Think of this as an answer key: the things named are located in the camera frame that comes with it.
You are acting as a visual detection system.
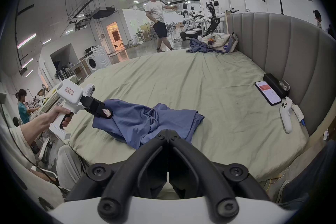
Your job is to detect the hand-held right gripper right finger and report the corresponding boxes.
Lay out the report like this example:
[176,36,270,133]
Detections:
[169,130,272,221]

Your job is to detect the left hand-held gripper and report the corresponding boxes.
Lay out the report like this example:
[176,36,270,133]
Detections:
[49,79,114,140]

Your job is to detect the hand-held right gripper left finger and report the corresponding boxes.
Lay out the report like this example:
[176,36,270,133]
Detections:
[66,130,168,221]

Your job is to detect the blue shirt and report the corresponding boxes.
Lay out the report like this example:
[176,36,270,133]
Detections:
[92,99,205,150]

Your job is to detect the person's left forearm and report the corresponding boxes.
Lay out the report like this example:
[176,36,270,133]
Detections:
[22,116,50,146]

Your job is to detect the person's left hand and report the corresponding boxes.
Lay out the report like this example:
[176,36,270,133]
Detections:
[39,107,74,135]

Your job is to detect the white washing machine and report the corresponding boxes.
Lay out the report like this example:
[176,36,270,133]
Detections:
[85,46,112,71]

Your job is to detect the person's legs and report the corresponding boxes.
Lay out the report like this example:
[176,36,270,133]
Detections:
[56,144,88,191]

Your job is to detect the bed with pale green sheet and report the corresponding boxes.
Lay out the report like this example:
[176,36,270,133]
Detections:
[63,46,309,182]

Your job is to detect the person's body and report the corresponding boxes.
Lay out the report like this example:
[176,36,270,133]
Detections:
[0,113,69,214]

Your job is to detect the black smartphone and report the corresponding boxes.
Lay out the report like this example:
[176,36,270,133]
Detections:
[255,80,282,106]

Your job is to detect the white hand controller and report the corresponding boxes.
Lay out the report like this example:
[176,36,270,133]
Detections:
[279,97,294,134]

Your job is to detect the bunched blue garment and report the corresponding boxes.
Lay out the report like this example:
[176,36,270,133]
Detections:
[186,38,219,54]

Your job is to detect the black oblong case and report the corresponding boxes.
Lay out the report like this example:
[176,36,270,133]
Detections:
[263,73,291,99]

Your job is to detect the white humanoid robot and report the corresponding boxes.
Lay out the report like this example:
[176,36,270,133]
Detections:
[181,3,203,40]

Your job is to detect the beige tote bag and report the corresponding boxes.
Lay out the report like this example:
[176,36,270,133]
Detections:
[202,32,239,54]

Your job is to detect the black and white robot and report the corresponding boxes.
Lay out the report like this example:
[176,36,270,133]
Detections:
[204,0,240,36]

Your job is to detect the grey padded headboard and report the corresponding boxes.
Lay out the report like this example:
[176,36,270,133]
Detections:
[227,12,336,137]

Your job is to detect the yellow cable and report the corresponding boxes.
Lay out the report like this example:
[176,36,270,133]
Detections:
[263,173,286,192]

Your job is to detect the white cable plug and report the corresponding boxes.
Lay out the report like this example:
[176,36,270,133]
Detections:
[293,104,307,127]

